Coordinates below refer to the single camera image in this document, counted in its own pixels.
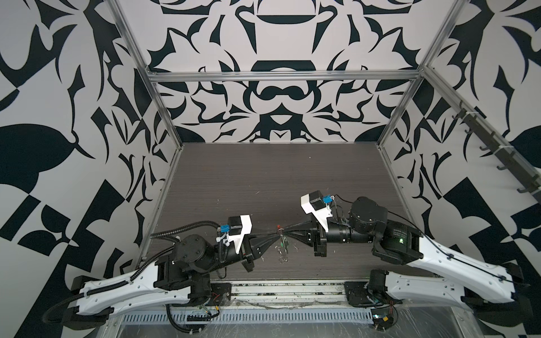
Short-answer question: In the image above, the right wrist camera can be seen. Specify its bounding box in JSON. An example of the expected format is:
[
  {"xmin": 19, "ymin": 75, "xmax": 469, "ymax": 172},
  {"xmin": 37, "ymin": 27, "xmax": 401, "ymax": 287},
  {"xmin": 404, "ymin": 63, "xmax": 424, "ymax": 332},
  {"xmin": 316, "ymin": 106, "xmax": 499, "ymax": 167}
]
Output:
[{"xmin": 300, "ymin": 190, "xmax": 334, "ymax": 232}]

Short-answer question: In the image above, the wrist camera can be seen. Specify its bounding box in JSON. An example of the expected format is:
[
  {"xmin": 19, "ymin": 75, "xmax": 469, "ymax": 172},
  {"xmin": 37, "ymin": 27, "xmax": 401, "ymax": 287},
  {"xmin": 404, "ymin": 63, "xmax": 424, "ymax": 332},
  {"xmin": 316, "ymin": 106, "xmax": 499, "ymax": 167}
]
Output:
[
  {"xmin": 300, "ymin": 190, "xmax": 334, "ymax": 232},
  {"xmin": 216, "ymin": 215, "xmax": 252, "ymax": 254}
]

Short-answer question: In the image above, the aluminium front rail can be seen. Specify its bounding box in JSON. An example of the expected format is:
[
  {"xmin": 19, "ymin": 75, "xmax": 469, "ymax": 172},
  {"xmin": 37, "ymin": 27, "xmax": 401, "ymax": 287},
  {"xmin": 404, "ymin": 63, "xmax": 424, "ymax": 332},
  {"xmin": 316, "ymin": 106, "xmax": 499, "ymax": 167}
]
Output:
[{"xmin": 202, "ymin": 279, "xmax": 349, "ymax": 310}]

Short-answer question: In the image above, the green circuit board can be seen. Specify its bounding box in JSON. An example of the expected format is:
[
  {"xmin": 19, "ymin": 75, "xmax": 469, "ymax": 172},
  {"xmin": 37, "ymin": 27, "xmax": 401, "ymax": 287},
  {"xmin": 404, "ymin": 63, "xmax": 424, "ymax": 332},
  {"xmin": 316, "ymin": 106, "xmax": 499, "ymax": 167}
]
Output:
[{"xmin": 371, "ymin": 306, "xmax": 399, "ymax": 332}]

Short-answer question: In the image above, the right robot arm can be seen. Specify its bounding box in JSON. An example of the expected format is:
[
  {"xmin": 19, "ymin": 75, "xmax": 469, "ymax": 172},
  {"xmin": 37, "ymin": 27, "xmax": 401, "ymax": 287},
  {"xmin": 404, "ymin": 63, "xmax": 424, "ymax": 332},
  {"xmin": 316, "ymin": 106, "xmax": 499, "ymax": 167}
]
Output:
[{"xmin": 278, "ymin": 196, "xmax": 533, "ymax": 327}]

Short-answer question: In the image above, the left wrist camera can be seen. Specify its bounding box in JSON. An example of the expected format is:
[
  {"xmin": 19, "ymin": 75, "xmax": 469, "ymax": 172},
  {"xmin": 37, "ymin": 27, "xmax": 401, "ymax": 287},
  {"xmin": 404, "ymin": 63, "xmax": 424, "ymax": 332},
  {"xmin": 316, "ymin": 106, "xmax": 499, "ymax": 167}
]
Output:
[{"xmin": 216, "ymin": 215, "xmax": 252, "ymax": 254}]

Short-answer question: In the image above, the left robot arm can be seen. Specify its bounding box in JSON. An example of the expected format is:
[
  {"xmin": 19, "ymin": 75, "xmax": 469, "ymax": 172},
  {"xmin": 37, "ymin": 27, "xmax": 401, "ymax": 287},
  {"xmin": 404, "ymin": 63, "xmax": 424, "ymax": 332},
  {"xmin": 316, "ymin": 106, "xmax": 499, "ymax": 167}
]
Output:
[{"xmin": 59, "ymin": 234, "xmax": 280, "ymax": 330}]

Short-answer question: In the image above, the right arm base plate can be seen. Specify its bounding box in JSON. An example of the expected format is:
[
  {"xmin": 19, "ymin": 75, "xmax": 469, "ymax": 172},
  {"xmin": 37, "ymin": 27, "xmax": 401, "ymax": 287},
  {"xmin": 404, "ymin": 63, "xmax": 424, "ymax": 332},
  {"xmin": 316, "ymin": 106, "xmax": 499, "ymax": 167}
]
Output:
[{"xmin": 344, "ymin": 281, "xmax": 380, "ymax": 308}]

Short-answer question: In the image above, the black wall hook rack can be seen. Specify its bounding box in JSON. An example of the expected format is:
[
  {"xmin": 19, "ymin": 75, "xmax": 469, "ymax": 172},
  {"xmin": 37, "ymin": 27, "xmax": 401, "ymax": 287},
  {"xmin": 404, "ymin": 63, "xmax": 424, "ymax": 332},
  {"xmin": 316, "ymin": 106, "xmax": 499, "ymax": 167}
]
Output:
[{"xmin": 453, "ymin": 100, "xmax": 540, "ymax": 204}]

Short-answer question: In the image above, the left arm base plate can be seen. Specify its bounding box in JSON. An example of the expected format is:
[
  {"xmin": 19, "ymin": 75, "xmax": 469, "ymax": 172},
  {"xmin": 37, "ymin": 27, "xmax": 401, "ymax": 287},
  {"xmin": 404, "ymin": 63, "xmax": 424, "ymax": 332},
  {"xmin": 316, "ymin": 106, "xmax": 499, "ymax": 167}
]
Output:
[{"xmin": 204, "ymin": 283, "xmax": 232, "ymax": 306}]

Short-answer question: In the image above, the black corrugated cable conduit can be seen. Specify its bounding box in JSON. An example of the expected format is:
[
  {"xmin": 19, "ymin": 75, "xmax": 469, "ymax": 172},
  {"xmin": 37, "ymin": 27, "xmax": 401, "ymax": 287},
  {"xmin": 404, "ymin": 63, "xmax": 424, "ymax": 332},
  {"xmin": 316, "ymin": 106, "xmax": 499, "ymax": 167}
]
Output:
[{"xmin": 40, "ymin": 220, "xmax": 221, "ymax": 335}]

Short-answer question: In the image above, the white slotted cable duct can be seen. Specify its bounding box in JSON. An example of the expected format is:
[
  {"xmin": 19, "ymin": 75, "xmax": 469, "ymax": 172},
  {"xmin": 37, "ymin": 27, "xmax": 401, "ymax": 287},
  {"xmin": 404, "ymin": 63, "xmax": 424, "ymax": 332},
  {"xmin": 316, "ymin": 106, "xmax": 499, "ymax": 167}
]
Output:
[{"xmin": 122, "ymin": 308, "xmax": 375, "ymax": 325}]

